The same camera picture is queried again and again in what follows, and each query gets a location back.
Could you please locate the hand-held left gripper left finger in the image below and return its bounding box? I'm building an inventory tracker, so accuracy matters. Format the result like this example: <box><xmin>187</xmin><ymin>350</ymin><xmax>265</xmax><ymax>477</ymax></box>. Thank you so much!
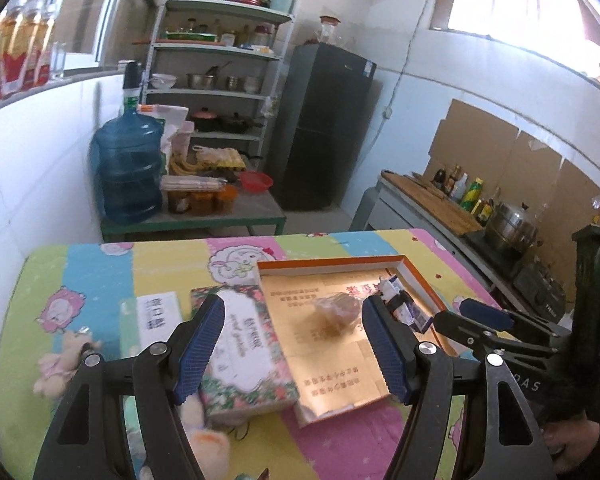
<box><xmin>32</xmin><ymin>294</ymin><xmax>227</xmax><ymax>480</ymax></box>

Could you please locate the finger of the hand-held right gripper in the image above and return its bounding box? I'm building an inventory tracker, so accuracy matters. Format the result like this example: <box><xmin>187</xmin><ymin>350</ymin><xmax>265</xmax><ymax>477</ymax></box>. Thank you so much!
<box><xmin>431</xmin><ymin>310</ymin><xmax>556</xmax><ymax>367</ymax></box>
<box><xmin>455</xmin><ymin>297</ymin><xmax>573</xmax><ymax>342</ymax></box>

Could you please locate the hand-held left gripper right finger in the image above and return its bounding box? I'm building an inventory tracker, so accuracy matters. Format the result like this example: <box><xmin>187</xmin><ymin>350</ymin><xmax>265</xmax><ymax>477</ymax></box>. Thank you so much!
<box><xmin>361</xmin><ymin>294</ymin><xmax>556</xmax><ymax>480</ymax></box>

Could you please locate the blue and white packet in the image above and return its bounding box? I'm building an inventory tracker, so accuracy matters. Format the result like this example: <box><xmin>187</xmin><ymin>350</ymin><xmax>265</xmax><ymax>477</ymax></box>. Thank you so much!
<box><xmin>377</xmin><ymin>275</ymin><xmax>431</xmax><ymax>333</ymax></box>

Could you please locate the orange cardboard box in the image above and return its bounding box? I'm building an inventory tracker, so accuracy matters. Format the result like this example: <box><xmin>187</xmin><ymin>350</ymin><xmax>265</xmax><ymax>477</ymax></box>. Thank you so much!
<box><xmin>256</xmin><ymin>254</ymin><xmax>461</xmax><ymax>428</ymax></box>

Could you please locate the person's right hand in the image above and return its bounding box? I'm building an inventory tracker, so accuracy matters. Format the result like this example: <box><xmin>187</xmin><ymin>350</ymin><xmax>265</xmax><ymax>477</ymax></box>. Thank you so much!
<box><xmin>542</xmin><ymin>415</ymin><xmax>600</xmax><ymax>478</ymax></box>

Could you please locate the floral tissue pack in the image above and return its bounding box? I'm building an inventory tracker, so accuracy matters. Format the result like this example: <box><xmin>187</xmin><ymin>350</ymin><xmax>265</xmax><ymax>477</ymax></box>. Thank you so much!
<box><xmin>190</xmin><ymin>282</ymin><xmax>301</xmax><ymax>423</ymax></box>

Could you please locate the small white packet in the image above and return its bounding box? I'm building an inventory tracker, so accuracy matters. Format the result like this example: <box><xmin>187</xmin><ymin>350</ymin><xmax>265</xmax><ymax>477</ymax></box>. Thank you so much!
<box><xmin>136</xmin><ymin>290</ymin><xmax>183</xmax><ymax>332</ymax></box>

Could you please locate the black countertop appliance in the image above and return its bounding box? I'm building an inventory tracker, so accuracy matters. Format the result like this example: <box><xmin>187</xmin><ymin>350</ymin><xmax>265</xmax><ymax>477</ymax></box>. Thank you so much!
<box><xmin>512</xmin><ymin>260</ymin><xmax>567</xmax><ymax>318</ymax></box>

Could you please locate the black induction cooker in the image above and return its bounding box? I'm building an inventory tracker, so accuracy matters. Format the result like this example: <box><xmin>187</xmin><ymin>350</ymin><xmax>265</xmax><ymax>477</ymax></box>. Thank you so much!
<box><xmin>465</xmin><ymin>230</ymin><xmax>536</xmax><ymax>277</ymax></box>

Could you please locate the clear bag of bread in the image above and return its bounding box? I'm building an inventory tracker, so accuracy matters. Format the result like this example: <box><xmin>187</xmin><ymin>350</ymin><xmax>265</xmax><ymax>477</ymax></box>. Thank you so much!
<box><xmin>312</xmin><ymin>294</ymin><xmax>366</xmax><ymax>333</ymax></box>

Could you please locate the steel pot with lid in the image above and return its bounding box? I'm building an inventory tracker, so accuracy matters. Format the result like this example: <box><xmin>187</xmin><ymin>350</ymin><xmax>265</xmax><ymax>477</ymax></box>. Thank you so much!
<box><xmin>484</xmin><ymin>201</ymin><xmax>540</xmax><ymax>251</ymax></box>

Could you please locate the white plush toy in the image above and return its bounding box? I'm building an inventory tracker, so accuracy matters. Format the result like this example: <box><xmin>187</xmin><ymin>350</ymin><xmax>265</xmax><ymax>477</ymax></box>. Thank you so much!
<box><xmin>177</xmin><ymin>395</ymin><xmax>233</xmax><ymax>480</ymax></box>

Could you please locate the green and yellow bottle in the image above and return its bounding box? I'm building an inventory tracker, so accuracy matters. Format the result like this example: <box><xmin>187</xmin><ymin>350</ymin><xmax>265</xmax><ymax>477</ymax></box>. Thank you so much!
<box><xmin>462</xmin><ymin>177</ymin><xmax>484</xmax><ymax>212</ymax></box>

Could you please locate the wooden cutting board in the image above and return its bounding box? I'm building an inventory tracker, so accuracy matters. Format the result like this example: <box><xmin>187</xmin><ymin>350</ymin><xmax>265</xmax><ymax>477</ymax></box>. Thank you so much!
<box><xmin>381</xmin><ymin>170</ymin><xmax>486</xmax><ymax>237</ymax></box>

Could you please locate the jar of orange sauce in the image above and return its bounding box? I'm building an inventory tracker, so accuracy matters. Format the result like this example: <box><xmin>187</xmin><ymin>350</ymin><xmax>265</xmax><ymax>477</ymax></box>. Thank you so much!
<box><xmin>167</xmin><ymin>190</ymin><xmax>191</xmax><ymax>215</ymax></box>
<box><xmin>190</xmin><ymin>190</ymin><xmax>216</xmax><ymax>216</ymax></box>
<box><xmin>216</xmin><ymin>186</ymin><xmax>239</xmax><ymax>215</ymax></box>

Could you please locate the beige plush toy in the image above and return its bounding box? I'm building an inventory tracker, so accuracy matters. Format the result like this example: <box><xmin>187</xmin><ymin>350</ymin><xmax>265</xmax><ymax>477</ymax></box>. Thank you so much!
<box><xmin>32</xmin><ymin>327</ymin><xmax>103</xmax><ymax>398</ymax></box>

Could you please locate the cardboard sheet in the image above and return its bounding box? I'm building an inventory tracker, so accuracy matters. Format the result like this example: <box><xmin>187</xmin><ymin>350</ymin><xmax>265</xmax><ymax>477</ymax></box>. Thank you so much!
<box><xmin>555</xmin><ymin>160</ymin><xmax>600</xmax><ymax>233</ymax></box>
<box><xmin>427</xmin><ymin>99</ymin><xmax>520</xmax><ymax>181</ymax></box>
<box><xmin>510</xmin><ymin>130</ymin><xmax>563</xmax><ymax>211</ymax></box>

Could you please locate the low green table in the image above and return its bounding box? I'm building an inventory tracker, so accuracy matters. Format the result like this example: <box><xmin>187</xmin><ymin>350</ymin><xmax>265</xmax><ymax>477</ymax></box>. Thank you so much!
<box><xmin>100</xmin><ymin>157</ymin><xmax>287</xmax><ymax>243</ymax></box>

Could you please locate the red plastic bowl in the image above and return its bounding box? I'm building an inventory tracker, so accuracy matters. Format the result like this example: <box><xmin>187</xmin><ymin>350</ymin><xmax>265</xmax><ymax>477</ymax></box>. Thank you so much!
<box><xmin>238</xmin><ymin>170</ymin><xmax>274</xmax><ymax>193</ymax></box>

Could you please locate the bunch of bananas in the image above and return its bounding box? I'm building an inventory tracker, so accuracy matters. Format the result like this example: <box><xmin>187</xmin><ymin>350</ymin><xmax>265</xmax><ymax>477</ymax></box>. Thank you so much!
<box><xmin>169</xmin><ymin>155</ymin><xmax>201</xmax><ymax>177</ymax></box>

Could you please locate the blue water jug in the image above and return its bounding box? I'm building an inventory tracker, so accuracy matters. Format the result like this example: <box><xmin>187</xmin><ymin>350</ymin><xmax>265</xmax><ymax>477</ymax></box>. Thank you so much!
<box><xmin>91</xmin><ymin>95</ymin><xmax>165</xmax><ymax>226</ymax></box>

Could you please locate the pink plastic container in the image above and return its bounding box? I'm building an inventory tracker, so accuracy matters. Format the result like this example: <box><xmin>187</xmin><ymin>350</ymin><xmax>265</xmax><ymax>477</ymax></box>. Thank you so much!
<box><xmin>170</xmin><ymin>127</ymin><xmax>195</xmax><ymax>158</ymax></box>

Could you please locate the red cooking pot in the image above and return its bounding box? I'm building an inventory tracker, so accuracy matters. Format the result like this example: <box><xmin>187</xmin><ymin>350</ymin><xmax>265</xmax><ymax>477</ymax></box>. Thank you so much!
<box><xmin>190</xmin><ymin>106</ymin><xmax>220</xmax><ymax>133</ymax></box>

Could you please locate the black refrigerator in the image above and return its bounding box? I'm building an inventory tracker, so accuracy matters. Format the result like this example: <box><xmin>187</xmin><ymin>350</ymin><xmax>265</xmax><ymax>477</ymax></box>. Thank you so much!
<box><xmin>267</xmin><ymin>42</ymin><xmax>378</xmax><ymax>212</ymax></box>

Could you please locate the white paper bag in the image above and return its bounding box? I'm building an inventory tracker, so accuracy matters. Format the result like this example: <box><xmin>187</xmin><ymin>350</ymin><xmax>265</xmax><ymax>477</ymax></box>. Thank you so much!
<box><xmin>150</xmin><ymin>104</ymin><xmax>191</xmax><ymax>156</ymax></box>

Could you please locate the black water pump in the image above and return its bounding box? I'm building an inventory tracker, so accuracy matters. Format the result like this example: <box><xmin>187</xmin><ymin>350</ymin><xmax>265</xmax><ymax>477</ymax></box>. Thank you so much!
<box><xmin>122</xmin><ymin>60</ymin><xmax>142</xmax><ymax>98</ymax></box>

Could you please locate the high barred window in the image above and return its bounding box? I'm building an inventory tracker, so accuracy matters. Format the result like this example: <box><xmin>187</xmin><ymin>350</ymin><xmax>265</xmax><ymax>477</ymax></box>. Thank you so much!
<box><xmin>430</xmin><ymin>0</ymin><xmax>600</xmax><ymax>78</ymax></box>

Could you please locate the green tray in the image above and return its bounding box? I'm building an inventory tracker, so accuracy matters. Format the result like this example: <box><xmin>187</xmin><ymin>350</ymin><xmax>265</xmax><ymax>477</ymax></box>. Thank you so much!
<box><xmin>162</xmin><ymin>31</ymin><xmax>218</xmax><ymax>42</ymax></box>

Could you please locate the clear drinking glass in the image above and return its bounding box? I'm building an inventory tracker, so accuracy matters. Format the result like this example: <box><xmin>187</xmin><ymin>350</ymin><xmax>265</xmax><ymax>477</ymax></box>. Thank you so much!
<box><xmin>50</xmin><ymin>42</ymin><xmax>67</xmax><ymax>80</ymax></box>

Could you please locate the glass jar with red lid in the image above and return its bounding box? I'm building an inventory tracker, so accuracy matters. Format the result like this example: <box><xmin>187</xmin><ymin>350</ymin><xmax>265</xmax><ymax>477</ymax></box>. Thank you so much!
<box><xmin>319</xmin><ymin>15</ymin><xmax>341</xmax><ymax>43</ymax></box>

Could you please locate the white metal shelf rack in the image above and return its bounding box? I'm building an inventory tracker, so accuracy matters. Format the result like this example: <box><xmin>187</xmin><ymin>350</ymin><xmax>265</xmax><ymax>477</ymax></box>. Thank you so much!
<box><xmin>140</xmin><ymin>0</ymin><xmax>297</xmax><ymax>171</ymax></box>

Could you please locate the sliding window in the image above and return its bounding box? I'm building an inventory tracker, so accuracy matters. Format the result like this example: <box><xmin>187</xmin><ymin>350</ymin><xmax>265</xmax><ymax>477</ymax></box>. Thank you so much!
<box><xmin>55</xmin><ymin>0</ymin><xmax>166</xmax><ymax>68</ymax></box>

